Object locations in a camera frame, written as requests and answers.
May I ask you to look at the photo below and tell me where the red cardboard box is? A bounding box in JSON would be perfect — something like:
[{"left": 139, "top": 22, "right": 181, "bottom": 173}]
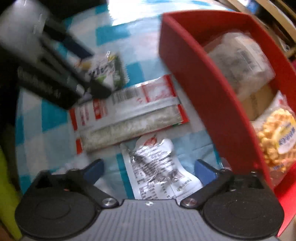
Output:
[{"left": 159, "top": 10, "right": 295, "bottom": 232}]

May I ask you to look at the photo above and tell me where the white grey snack bag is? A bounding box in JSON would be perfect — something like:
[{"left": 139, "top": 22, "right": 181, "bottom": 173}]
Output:
[{"left": 204, "top": 32, "right": 275, "bottom": 100}]

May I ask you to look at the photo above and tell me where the green white snack packet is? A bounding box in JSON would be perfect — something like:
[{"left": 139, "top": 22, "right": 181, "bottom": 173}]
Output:
[{"left": 75, "top": 51, "right": 130, "bottom": 92}]

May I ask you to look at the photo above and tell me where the white red text snack bag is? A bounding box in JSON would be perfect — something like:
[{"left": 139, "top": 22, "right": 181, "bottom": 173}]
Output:
[{"left": 120, "top": 133, "right": 203, "bottom": 203}]

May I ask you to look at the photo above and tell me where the long red white snack pack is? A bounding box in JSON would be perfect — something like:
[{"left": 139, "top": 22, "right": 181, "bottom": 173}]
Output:
[{"left": 69, "top": 75, "right": 189, "bottom": 154}]

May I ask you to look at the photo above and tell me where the blue white checkered cloth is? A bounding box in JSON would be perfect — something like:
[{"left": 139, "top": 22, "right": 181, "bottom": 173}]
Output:
[{"left": 14, "top": 0, "right": 232, "bottom": 200}]

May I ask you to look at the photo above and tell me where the yellow waffle snack bag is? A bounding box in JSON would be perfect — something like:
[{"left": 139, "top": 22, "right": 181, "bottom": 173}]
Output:
[{"left": 251, "top": 91, "right": 295, "bottom": 186}]

